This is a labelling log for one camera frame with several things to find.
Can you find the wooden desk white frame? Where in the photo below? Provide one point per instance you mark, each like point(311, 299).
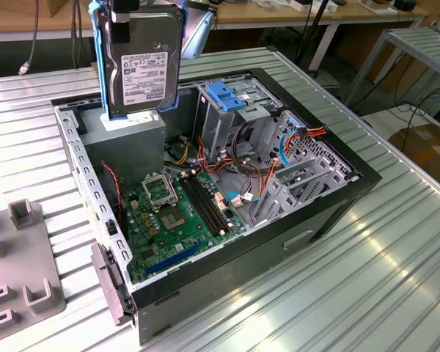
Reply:
point(40, 22)
point(278, 12)

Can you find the grey power supply unit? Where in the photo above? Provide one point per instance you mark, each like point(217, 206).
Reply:
point(124, 157)

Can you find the green motherboard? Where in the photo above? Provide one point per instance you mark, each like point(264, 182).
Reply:
point(168, 243)

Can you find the silver disk bay cage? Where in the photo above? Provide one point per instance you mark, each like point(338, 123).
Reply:
point(333, 151)

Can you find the black stand pole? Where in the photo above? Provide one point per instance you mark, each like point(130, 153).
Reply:
point(314, 29)

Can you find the black RAM slot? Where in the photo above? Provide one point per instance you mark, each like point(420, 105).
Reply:
point(197, 203)
point(213, 203)
point(208, 203)
point(202, 203)

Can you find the black PC case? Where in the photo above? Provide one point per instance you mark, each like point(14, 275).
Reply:
point(242, 271)

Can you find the grey parts rack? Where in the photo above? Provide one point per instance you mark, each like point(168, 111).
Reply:
point(22, 264)

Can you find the blue expansion slot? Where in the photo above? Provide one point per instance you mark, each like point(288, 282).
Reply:
point(172, 259)

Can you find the cardboard box on desk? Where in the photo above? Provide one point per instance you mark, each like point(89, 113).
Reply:
point(66, 7)

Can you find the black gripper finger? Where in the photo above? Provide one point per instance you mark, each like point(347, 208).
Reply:
point(121, 33)

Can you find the metal slat side table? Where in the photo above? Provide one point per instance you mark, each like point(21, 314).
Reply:
point(425, 47)

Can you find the CPU socket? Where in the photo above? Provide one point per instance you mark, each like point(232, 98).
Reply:
point(160, 192)

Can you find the brown cardboard box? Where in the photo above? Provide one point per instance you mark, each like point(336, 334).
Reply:
point(425, 150)

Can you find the silver optical drive cage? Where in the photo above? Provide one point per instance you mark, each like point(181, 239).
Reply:
point(220, 132)

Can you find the hard disk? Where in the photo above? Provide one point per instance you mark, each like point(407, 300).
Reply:
point(146, 44)

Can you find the grey square chipset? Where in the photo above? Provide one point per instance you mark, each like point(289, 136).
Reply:
point(173, 220)

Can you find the blue plastic drive latch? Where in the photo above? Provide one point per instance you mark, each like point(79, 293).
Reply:
point(223, 97)

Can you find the black case fan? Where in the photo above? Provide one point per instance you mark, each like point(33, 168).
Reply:
point(110, 198)

